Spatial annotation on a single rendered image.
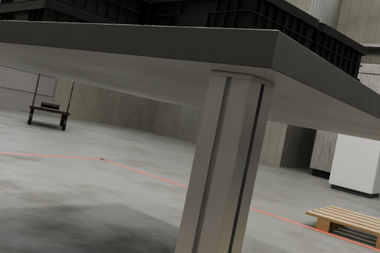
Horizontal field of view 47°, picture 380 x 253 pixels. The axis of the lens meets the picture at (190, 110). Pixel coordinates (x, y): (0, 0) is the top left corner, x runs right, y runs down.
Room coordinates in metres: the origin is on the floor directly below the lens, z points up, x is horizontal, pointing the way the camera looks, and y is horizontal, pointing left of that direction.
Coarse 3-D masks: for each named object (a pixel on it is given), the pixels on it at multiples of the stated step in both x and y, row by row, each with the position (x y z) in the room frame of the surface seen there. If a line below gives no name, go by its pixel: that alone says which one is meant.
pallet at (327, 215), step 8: (320, 208) 3.42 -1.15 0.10; (328, 208) 3.51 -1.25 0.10; (336, 208) 3.62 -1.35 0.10; (320, 216) 3.09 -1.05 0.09; (328, 216) 3.12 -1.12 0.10; (336, 216) 3.20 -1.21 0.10; (344, 216) 3.29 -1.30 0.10; (352, 216) 3.35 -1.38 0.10; (360, 216) 3.43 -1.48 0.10; (368, 216) 3.52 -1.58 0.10; (320, 224) 3.08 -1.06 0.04; (328, 224) 3.05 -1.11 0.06; (336, 224) 3.23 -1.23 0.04; (344, 224) 3.00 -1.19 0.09; (352, 224) 2.99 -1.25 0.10; (360, 224) 3.08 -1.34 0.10; (368, 224) 3.13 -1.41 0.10; (376, 224) 3.20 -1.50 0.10; (328, 232) 3.06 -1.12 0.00; (368, 232) 2.91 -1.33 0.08; (376, 232) 2.88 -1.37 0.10
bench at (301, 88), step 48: (0, 48) 0.90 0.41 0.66; (48, 48) 0.69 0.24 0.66; (96, 48) 0.60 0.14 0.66; (144, 48) 0.54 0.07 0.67; (192, 48) 0.50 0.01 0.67; (240, 48) 0.46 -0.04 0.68; (288, 48) 0.46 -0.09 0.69; (144, 96) 2.26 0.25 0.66; (192, 96) 1.28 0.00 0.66; (240, 96) 0.51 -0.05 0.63; (288, 96) 0.68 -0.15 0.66; (336, 96) 0.59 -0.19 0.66; (240, 144) 0.51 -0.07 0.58; (192, 192) 0.53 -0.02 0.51; (240, 192) 0.53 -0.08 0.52; (192, 240) 0.53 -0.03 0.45; (240, 240) 0.54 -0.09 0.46
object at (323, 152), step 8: (360, 64) 7.76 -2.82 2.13; (368, 64) 7.67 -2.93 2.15; (376, 64) 7.59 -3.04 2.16; (360, 72) 7.74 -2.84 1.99; (368, 72) 7.66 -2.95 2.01; (376, 72) 7.57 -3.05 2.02; (360, 80) 7.75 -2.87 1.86; (368, 80) 7.67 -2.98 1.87; (376, 80) 7.59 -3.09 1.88; (376, 88) 7.57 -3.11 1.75; (320, 136) 8.07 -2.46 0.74; (328, 136) 7.98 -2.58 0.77; (336, 136) 7.89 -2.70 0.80; (320, 144) 8.05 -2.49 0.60; (328, 144) 7.96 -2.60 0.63; (320, 152) 8.03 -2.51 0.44; (328, 152) 7.95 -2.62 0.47; (312, 160) 8.11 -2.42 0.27; (320, 160) 8.02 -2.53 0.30; (328, 160) 7.93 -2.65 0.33; (320, 168) 8.00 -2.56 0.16; (328, 168) 7.91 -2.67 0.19; (320, 176) 8.03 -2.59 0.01; (328, 176) 7.94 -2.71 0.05
